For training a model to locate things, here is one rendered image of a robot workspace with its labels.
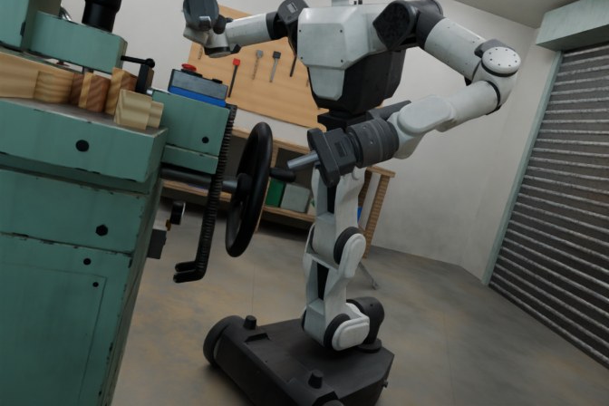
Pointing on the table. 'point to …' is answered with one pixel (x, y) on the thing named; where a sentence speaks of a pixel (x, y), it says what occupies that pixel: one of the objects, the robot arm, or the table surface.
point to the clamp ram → (145, 81)
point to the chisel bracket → (77, 43)
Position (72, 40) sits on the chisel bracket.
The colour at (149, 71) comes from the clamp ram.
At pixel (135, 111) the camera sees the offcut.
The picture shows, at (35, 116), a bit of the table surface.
